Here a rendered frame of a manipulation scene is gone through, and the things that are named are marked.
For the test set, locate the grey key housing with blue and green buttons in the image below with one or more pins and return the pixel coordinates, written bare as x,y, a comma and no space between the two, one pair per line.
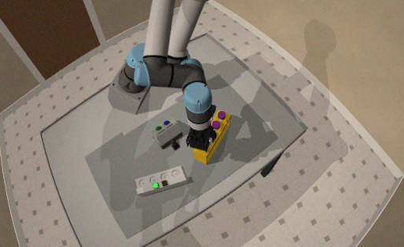
167,133

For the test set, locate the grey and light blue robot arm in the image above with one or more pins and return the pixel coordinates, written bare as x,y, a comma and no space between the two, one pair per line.
152,63

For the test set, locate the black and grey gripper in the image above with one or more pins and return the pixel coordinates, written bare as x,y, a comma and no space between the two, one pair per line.
201,139

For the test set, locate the purple round cap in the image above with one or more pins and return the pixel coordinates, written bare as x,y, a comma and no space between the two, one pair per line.
221,115
216,124

